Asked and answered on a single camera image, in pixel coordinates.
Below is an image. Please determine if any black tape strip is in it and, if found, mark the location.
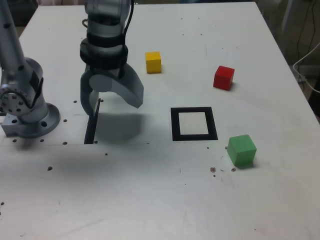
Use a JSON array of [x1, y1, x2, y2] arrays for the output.
[[83, 98, 102, 145]]

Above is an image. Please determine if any yellow cube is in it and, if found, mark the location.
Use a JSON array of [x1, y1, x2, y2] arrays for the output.
[[145, 51, 162, 74]]

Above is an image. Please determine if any white cable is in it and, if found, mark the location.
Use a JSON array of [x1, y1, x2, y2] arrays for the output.
[[292, 41, 320, 94]]

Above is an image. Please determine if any green cube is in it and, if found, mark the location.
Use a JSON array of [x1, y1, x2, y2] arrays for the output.
[[226, 134, 258, 168]]

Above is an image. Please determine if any red cube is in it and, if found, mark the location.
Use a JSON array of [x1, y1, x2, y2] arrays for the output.
[[212, 65, 236, 91]]

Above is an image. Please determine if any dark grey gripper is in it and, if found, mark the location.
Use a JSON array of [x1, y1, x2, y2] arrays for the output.
[[79, 63, 145, 117]]

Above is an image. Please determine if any black tape square outline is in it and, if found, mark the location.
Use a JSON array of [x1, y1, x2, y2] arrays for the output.
[[170, 106, 219, 142]]

